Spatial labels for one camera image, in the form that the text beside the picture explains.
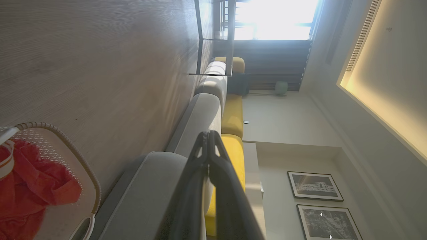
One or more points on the white garment with red stripes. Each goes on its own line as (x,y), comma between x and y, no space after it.
(4,166)

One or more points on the pale green round vase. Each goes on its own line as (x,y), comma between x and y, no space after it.
(281,88)

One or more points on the dark side table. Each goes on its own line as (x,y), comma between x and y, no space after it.
(239,84)

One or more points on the dark window blind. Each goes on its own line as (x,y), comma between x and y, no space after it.
(273,63)

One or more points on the white plastic laundry basket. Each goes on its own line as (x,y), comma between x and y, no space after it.
(53,146)

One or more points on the black framed picture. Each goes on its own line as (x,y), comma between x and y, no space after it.
(328,224)
(315,186)

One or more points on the metal frame table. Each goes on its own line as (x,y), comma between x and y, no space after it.
(230,50)

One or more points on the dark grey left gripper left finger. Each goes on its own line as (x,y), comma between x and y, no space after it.
(186,200)

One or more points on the bright window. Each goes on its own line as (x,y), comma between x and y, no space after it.
(277,20)

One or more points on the ceiling air vent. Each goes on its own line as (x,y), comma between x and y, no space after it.
(362,36)

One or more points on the grey fabric sofa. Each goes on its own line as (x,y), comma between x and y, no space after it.
(200,113)

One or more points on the yellow sofa cushion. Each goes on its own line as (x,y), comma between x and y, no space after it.
(233,116)
(235,156)
(237,65)

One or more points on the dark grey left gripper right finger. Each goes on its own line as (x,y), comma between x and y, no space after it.
(230,206)

